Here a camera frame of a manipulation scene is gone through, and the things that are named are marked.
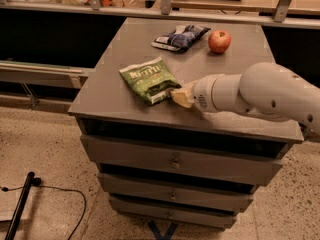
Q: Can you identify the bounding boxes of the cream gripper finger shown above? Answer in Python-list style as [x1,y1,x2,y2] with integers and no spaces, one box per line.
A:
[182,80,198,89]
[170,88,193,108]

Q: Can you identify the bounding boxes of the green jalapeno chip bag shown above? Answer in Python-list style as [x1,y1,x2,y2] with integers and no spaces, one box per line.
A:
[119,57,181,105]

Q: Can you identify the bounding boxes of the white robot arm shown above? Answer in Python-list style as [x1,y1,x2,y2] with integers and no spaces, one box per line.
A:
[170,62,320,133]

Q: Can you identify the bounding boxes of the blue chip bag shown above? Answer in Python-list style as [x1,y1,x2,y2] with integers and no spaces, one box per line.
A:
[151,25,209,52]

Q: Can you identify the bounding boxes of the red apple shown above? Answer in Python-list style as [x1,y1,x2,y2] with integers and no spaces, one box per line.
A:
[208,30,231,54]

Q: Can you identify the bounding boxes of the grey drawer cabinet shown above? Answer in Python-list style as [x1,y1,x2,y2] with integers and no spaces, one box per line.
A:
[69,18,303,218]

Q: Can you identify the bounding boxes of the top grey drawer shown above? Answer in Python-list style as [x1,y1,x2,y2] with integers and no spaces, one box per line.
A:
[80,135,282,186]

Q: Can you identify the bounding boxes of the grey drawer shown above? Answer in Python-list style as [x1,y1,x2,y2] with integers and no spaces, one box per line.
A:
[98,173,253,213]
[80,135,282,186]
[109,196,236,229]

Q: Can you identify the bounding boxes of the middle grey drawer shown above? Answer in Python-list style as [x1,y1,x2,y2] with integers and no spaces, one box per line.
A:
[98,173,253,213]

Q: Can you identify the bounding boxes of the bottom grey drawer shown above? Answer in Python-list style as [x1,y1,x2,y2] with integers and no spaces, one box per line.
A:
[109,196,236,229]

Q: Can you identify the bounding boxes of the grey side shelf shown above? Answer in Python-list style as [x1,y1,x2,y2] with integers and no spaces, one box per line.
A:
[0,60,92,89]

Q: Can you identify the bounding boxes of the black pole on floor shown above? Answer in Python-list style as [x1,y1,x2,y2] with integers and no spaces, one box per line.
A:
[5,172,35,240]

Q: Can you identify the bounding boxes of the grey metal shelf rail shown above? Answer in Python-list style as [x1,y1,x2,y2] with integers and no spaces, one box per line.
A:
[0,0,320,29]

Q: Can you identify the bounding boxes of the black cable on floor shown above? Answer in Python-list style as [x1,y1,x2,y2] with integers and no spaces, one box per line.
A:
[0,183,87,240]

